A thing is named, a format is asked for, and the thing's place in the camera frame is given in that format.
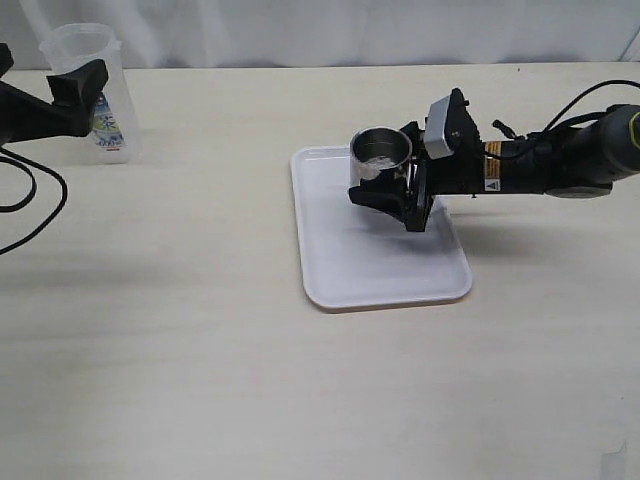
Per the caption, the stainless steel cup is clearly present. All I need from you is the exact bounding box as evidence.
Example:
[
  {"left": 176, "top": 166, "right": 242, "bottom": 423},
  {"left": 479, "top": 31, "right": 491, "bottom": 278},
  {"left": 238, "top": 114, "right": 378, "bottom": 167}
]
[{"left": 349, "top": 126, "right": 413, "bottom": 187}]

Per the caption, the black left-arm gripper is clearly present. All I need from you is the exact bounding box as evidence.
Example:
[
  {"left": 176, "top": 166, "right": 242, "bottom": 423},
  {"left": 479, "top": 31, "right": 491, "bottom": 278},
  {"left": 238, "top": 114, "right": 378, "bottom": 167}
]
[{"left": 0, "top": 42, "right": 109, "bottom": 145}]

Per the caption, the clear plastic water pitcher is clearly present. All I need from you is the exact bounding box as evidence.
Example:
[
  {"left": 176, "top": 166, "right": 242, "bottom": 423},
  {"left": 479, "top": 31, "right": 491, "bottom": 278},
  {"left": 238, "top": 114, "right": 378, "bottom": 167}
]
[{"left": 40, "top": 23, "right": 141, "bottom": 164}]

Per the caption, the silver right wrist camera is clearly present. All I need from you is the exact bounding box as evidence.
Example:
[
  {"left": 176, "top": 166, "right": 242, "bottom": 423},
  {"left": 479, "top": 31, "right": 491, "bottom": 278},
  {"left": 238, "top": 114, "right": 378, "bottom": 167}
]
[{"left": 423, "top": 88, "right": 481, "bottom": 160}]

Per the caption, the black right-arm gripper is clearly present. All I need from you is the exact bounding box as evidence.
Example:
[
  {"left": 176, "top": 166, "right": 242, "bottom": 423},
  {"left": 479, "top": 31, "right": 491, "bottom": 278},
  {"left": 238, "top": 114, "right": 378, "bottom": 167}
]
[{"left": 348, "top": 121, "right": 482, "bottom": 232}]

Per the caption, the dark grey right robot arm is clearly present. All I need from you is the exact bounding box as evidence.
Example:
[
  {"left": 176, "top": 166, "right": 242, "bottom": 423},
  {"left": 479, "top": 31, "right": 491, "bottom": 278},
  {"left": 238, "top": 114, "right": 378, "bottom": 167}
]
[{"left": 348, "top": 104, "right": 639, "bottom": 232}]

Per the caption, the white rectangular plastic tray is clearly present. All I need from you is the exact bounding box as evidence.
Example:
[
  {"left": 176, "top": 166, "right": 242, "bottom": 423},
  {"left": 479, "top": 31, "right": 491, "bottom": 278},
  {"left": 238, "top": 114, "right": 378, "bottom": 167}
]
[{"left": 290, "top": 146, "right": 473, "bottom": 311}]

